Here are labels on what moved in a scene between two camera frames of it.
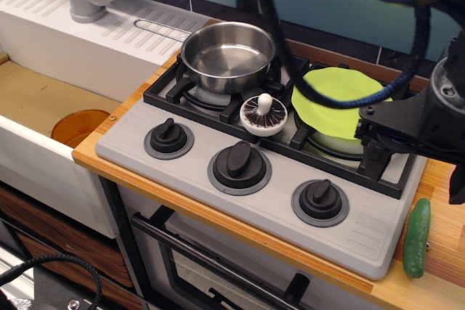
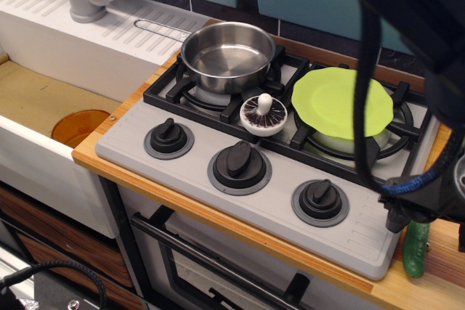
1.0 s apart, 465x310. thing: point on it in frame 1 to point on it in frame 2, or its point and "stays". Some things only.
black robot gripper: (433, 121) to (443, 200)
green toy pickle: (417, 239) stays
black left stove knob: (168, 141) stays
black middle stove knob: (240, 169) stays
